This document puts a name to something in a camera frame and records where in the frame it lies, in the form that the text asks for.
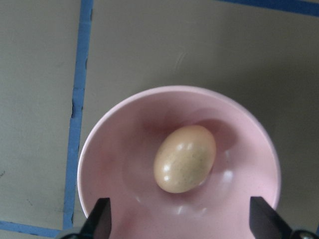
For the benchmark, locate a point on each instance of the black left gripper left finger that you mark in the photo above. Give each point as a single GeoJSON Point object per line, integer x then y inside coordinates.
{"type": "Point", "coordinates": [98, 224]}

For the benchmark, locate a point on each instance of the beige egg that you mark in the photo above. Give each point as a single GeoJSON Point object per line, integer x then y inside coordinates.
{"type": "Point", "coordinates": [184, 159]}

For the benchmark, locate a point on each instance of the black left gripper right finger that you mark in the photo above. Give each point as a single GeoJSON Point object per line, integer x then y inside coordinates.
{"type": "Point", "coordinates": [265, 222]}

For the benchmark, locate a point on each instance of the pink bowl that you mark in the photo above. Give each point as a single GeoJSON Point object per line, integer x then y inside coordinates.
{"type": "Point", "coordinates": [117, 162]}

